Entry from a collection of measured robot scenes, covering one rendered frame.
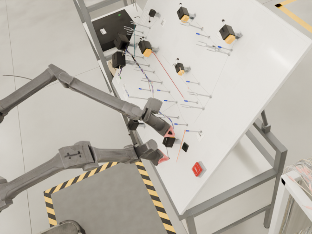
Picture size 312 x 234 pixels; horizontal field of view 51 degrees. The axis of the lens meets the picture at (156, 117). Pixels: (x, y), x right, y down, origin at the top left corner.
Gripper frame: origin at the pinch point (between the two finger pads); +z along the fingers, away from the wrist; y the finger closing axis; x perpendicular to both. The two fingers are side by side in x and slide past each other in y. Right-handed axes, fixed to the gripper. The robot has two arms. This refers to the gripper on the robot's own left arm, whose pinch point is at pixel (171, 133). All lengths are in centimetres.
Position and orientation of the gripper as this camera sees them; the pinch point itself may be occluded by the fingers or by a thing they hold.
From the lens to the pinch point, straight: 167.0
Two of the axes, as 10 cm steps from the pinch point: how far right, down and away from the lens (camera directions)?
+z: 6.4, 4.4, 6.3
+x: -5.9, 8.0, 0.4
